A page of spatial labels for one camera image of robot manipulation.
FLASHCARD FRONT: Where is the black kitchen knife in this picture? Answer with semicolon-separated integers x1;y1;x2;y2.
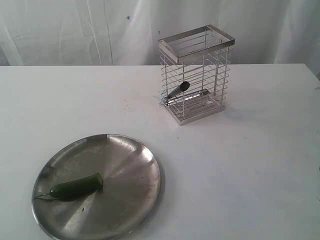
166;81;190;100

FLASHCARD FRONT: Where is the green chili pepper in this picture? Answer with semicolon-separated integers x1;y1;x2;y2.
33;173;104;201

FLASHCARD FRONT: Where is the round steel plate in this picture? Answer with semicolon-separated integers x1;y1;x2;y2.
31;134;161;240

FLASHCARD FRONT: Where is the wire mesh utensil holder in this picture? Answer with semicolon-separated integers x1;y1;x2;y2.
158;24;235;126

